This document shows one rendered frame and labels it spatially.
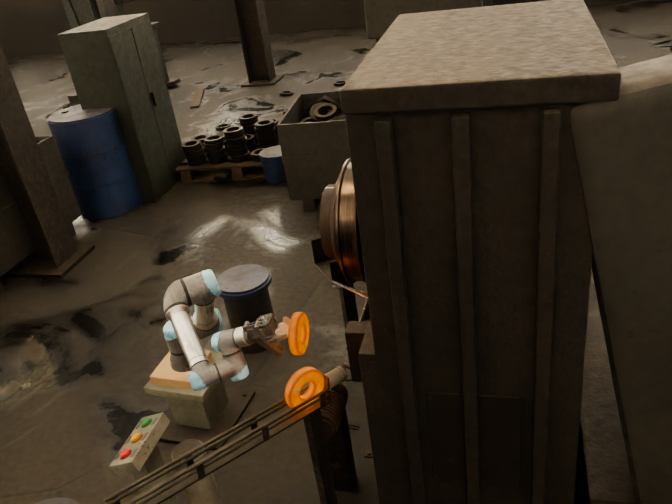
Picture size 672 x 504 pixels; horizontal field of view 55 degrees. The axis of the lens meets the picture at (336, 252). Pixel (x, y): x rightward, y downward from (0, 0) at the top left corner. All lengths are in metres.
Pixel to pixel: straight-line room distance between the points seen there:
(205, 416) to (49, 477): 0.77
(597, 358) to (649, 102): 1.65
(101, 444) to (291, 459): 0.98
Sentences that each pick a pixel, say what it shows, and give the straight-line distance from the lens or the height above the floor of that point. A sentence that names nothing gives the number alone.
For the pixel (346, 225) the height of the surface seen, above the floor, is 1.20.
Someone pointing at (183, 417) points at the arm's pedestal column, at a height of 0.08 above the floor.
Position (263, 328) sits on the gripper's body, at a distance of 2.36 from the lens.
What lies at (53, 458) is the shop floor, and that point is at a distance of 3.54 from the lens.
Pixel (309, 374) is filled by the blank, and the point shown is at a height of 0.77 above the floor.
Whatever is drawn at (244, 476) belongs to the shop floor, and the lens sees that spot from 3.05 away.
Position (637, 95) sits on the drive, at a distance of 1.70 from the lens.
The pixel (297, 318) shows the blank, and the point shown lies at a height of 0.90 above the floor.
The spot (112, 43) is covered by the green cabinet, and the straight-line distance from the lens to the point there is 5.65.
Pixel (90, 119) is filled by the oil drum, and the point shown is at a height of 0.87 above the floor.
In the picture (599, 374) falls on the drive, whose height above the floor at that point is 0.25.
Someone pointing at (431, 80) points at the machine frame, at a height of 1.76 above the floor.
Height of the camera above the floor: 2.20
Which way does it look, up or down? 29 degrees down
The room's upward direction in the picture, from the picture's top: 8 degrees counter-clockwise
